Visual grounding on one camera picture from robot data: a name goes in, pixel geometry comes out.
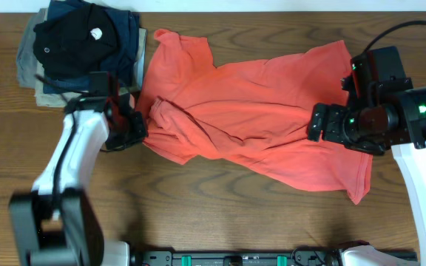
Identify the navy folded garment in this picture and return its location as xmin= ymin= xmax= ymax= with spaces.
xmin=47 ymin=0 xmax=140 ymax=86

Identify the red printed t-shirt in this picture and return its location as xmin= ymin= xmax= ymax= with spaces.
xmin=137 ymin=29 xmax=372 ymax=203

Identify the left black cable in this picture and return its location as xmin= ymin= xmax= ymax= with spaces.
xmin=35 ymin=73 xmax=79 ymax=222

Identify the light blue folded garment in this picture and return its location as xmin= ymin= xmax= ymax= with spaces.
xmin=133 ymin=49 xmax=146 ymax=90

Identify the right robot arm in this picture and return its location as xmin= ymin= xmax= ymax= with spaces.
xmin=308 ymin=47 xmax=426 ymax=265

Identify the right black cable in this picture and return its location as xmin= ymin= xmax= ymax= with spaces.
xmin=362 ymin=20 xmax=426 ymax=55

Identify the beige folded garment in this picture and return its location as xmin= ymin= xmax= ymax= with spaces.
xmin=35 ymin=28 xmax=147 ymax=108

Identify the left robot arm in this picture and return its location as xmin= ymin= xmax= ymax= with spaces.
xmin=9 ymin=72 xmax=148 ymax=266

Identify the black cable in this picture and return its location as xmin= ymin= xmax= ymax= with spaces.
xmin=35 ymin=73 xmax=79 ymax=222
xmin=362 ymin=20 xmax=426 ymax=55

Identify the black folded garment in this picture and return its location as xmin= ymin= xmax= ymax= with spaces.
xmin=33 ymin=4 xmax=118 ymax=79

